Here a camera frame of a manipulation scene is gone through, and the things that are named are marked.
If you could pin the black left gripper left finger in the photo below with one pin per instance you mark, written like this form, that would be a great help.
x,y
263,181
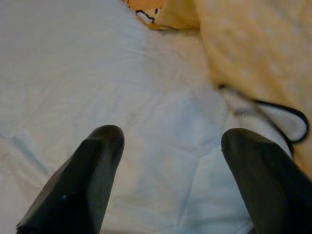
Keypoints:
x,y
78,185

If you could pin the white quilted mattress pad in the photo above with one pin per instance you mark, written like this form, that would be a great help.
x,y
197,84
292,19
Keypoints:
x,y
97,73

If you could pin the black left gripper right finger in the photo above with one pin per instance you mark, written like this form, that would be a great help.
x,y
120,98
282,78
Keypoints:
x,y
273,185

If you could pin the yellow cartoon print blanket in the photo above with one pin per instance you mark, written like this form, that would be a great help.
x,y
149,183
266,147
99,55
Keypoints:
x,y
256,48

